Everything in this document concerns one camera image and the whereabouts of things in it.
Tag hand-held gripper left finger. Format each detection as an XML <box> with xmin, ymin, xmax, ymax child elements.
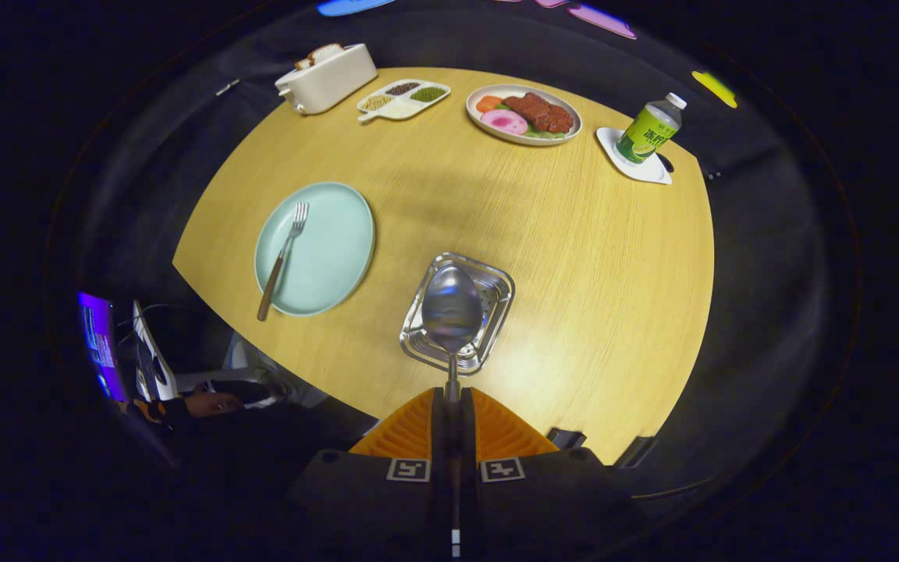
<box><xmin>286</xmin><ymin>388</ymin><xmax>454</xmax><ymax>562</ymax></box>

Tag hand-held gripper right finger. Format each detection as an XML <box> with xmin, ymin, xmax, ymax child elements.
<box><xmin>459</xmin><ymin>388</ymin><xmax>647</xmax><ymax>562</ymax></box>

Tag metal spoon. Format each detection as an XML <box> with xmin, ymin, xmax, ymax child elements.
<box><xmin>421</xmin><ymin>265</ymin><xmax>484</xmax><ymax>560</ymax></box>

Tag wooden handle metal fork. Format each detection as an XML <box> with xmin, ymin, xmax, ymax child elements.
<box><xmin>257</xmin><ymin>201</ymin><xmax>310</xmax><ymax>322</ymax></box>

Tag square metal drain tray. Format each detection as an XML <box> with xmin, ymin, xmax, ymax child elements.
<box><xmin>400</xmin><ymin>251</ymin><xmax>515</xmax><ymax>375</ymax></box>

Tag pale green round plate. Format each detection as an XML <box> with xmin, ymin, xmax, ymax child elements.
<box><xmin>254</xmin><ymin>182</ymin><xmax>376</xmax><ymax>318</ymax></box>

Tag glowing purple screen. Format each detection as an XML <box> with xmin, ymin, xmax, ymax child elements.
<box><xmin>79</xmin><ymin>293</ymin><xmax>129</xmax><ymax>403</ymax></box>

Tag white square coaster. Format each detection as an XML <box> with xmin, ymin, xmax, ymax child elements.
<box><xmin>596</xmin><ymin>126</ymin><xmax>673</xmax><ymax>185</ymax></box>

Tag white oval food plate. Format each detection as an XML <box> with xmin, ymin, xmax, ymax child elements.
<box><xmin>466</xmin><ymin>84</ymin><xmax>582</xmax><ymax>147</ymax></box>

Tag pink ham slice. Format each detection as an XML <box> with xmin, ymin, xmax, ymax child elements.
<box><xmin>481</xmin><ymin>108</ymin><xmax>529</xmax><ymax>136</ymax></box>

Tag green label drink bottle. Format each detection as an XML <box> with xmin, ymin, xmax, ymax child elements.
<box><xmin>616</xmin><ymin>93</ymin><xmax>688</xmax><ymax>165</ymax></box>

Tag brown meat pieces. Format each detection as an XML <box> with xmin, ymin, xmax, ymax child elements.
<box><xmin>503</xmin><ymin>92</ymin><xmax>576</xmax><ymax>133</ymax></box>

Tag white divided condiment dish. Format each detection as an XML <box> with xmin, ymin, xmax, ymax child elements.
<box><xmin>357</xmin><ymin>79</ymin><xmax>451</xmax><ymax>124</ymax></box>

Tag cream white toaster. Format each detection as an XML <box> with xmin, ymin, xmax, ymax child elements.
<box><xmin>275</xmin><ymin>43</ymin><xmax>378</xmax><ymax>116</ymax></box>

